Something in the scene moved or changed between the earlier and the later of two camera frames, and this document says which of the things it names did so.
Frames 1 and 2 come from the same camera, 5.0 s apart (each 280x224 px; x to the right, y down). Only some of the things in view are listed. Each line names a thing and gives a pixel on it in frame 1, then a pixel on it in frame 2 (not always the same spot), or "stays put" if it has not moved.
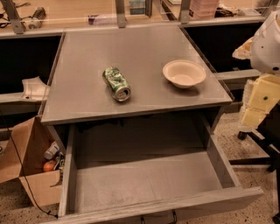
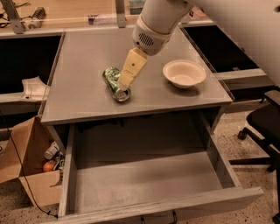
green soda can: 116,83 stays put
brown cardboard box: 22,156 stays put
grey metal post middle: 120,10 stays put
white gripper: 267,49 -> 150,39
